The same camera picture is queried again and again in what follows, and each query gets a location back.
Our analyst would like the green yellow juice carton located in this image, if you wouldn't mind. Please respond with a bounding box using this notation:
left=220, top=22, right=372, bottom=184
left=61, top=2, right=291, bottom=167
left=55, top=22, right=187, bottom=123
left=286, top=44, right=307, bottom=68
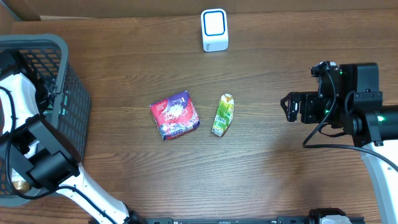
left=211, top=93, right=234, bottom=137

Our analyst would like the red purple pad package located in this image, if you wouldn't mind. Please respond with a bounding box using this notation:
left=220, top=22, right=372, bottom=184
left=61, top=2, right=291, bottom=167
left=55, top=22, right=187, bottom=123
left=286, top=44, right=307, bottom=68
left=150, top=91, right=200, bottom=140

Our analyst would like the white tube gold cap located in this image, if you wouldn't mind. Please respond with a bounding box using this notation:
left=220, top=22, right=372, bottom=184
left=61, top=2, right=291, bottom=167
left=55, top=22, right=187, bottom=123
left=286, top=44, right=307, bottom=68
left=11, top=169, right=30, bottom=193

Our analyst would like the teal wipes packet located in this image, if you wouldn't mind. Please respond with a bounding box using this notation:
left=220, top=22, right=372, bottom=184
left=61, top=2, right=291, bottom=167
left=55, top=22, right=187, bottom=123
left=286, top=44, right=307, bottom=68
left=60, top=93, right=68, bottom=115

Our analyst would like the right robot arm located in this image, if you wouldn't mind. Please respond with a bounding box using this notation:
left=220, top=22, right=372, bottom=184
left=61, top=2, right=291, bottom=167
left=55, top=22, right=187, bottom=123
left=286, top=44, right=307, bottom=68
left=280, top=61, right=397, bottom=223

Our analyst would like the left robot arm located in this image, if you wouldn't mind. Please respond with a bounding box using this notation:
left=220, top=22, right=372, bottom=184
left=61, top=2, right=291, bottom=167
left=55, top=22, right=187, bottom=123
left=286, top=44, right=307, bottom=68
left=1, top=50, right=145, bottom=223

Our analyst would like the white barcode scanner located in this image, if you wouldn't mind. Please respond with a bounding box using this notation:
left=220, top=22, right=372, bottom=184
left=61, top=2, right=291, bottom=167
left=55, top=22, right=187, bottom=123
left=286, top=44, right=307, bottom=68
left=200, top=8, right=229, bottom=52

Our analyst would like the grey plastic mesh basket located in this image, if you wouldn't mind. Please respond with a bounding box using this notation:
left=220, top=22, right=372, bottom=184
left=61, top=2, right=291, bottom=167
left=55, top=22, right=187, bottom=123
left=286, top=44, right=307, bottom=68
left=1, top=34, right=91, bottom=207

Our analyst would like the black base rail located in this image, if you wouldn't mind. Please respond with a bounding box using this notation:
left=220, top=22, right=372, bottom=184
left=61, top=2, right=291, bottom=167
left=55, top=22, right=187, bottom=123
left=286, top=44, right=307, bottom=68
left=88, top=207, right=366, bottom=224

